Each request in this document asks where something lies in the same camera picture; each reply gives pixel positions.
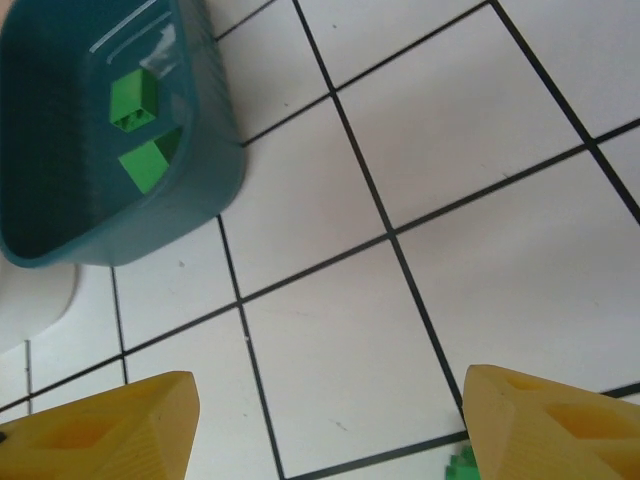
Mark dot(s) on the teal plastic bin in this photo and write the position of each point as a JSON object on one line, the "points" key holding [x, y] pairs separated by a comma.
{"points": [[210, 150]]}

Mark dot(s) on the green lego brick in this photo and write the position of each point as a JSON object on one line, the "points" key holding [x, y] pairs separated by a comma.
{"points": [[462, 468], [145, 165], [132, 95]]}

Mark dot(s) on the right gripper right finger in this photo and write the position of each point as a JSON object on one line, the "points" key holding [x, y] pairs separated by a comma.
{"points": [[550, 435]]}

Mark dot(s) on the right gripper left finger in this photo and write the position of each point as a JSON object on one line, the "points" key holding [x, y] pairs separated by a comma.
{"points": [[100, 435]]}

